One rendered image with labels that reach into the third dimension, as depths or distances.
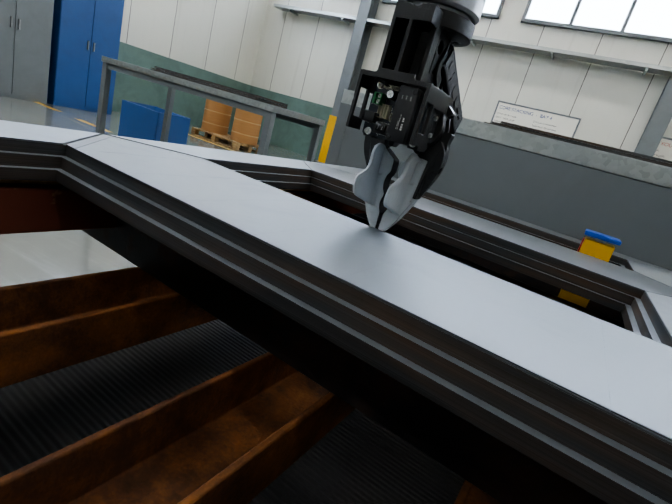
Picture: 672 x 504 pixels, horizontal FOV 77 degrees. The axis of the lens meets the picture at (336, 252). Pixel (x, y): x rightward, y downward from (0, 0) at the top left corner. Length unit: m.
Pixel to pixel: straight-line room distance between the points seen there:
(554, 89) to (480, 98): 1.34
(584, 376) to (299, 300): 0.18
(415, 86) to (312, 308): 0.22
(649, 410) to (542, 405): 0.05
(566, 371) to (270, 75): 11.80
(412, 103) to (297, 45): 11.29
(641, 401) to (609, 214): 0.87
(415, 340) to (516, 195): 0.91
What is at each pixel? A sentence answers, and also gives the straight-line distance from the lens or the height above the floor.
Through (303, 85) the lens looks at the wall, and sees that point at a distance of 11.31.
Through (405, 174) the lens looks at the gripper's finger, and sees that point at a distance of 0.42.
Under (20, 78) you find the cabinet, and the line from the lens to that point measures 8.35.
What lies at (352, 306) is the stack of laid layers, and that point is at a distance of 0.27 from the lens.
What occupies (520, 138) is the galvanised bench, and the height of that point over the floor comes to 1.03.
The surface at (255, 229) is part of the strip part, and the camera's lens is 0.33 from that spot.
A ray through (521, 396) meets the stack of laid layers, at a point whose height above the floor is 0.84.
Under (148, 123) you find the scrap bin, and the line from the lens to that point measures 4.96.
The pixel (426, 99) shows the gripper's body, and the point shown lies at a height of 0.98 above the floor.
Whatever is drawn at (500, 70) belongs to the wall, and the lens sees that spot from 9.62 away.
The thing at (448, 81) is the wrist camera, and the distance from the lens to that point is 0.46.
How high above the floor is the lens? 0.94
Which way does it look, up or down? 16 degrees down
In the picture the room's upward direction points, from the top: 16 degrees clockwise
